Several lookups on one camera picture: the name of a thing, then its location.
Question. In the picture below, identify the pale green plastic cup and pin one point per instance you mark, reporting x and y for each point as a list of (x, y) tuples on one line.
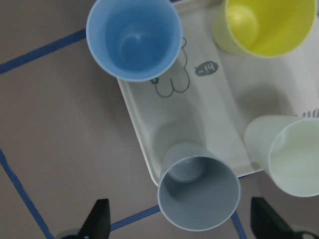
[(287, 149)]

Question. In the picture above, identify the grey-blue plastic cup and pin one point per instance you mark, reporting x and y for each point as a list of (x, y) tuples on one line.
[(196, 190)]

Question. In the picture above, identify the white plastic tray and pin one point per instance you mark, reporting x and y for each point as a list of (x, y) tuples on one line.
[(210, 96)]

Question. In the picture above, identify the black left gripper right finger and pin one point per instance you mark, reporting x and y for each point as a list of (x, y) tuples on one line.
[(265, 222)]

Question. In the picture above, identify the yellow plastic cup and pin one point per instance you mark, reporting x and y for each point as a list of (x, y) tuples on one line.
[(263, 28)]

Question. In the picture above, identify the blue plastic cup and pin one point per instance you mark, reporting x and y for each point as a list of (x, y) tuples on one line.
[(134, 40)]

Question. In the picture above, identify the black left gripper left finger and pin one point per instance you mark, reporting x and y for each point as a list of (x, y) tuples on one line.
[(98, 223)]

